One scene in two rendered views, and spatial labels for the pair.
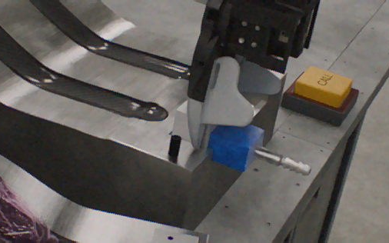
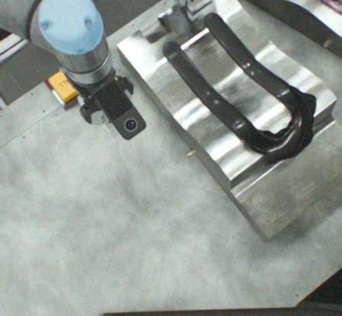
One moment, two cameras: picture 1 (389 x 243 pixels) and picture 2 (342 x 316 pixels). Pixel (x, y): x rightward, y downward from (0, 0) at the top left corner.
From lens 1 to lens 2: 1.40 m
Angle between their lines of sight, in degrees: 73
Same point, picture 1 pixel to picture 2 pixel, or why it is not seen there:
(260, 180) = not seen: hidden behind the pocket
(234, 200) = not seen: hidden behind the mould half
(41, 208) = not seen: outside the picture
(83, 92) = (232, 51)
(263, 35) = not seen: outside the picture
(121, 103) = (219, 37)
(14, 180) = not seen: outside the picture
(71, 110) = (246, 33)
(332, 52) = (11, 146)
